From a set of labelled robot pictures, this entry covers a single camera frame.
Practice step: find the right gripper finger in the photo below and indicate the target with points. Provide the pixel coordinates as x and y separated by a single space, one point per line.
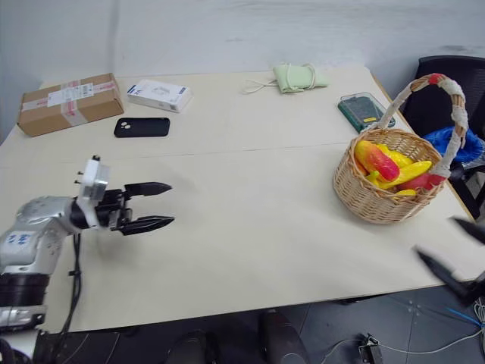
439 267
471 228

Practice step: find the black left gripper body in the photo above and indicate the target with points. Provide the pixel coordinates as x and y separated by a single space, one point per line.
113 206

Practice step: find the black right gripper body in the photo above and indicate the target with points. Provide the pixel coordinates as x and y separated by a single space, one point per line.
476 290

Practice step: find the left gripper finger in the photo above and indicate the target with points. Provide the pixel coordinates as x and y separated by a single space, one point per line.
149 187
149 224

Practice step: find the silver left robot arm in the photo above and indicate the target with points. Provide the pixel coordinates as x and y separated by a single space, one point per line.
34 227

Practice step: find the black phone case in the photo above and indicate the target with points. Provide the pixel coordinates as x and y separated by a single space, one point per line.
142 127

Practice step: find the red toy fruit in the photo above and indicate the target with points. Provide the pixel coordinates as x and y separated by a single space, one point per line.
418 182

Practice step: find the small yellow toy fruit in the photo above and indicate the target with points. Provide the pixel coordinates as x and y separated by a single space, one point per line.
405 192

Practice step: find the blue plastic bag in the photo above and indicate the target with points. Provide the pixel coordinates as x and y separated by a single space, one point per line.
471 146

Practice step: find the yellow toy banana bunch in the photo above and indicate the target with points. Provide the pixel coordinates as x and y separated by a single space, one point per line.
411 170

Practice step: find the white product box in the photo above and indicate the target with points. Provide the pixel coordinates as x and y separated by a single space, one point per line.
159 95

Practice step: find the metal floor socket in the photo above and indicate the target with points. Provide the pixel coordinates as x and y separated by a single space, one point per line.
370 349

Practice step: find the brown cardboard parcel box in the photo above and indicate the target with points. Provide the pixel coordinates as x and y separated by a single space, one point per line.
68 106

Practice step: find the yellow red toy mango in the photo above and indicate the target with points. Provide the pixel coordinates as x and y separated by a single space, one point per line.
380 161

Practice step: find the black office chair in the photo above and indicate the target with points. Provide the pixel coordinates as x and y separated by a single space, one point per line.
432 98

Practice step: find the green flat device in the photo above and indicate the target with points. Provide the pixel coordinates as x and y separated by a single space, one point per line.
362 110

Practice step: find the light green cloth pouch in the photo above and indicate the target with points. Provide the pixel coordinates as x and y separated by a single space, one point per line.
295 77

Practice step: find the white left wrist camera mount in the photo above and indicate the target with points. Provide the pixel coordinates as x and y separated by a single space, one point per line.
92 178

